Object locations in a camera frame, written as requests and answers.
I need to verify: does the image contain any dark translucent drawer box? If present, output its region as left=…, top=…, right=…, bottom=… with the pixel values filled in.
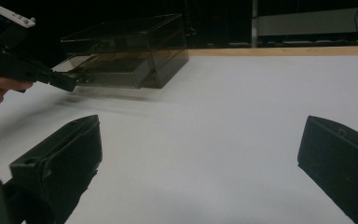
left=52, top=13, right=190, bottom=90

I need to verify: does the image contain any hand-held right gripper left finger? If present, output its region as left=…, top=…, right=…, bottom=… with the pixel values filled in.
left=8, top=114, right=103, bottom=224

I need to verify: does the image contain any white table mat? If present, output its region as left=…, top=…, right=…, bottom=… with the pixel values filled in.
left=0, top=54, right=358, bottom=224

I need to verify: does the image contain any dark translucent drawer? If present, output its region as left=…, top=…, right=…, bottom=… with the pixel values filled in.
left=53, top=50, right=152, bottom=90

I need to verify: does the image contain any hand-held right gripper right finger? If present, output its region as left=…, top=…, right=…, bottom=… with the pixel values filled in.
left=296, top=115, right=358, bottom=224

